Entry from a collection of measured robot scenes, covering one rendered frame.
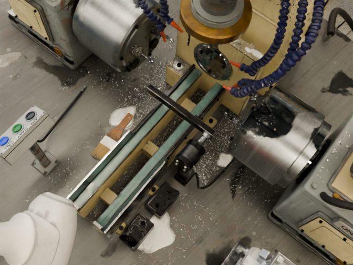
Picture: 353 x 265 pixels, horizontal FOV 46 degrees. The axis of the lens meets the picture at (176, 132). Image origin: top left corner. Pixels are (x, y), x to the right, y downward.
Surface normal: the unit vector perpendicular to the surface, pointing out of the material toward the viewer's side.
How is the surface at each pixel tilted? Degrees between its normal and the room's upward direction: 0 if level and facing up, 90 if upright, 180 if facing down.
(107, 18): 32
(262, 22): 90
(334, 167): 0
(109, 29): 40
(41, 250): 49
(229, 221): 0
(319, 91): 0
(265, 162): 65
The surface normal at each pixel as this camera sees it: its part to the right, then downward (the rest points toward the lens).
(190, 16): 0.05, -0.38
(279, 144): -0.32, 0.11
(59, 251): 0.73, 0.13
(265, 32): -0.61, 0.72
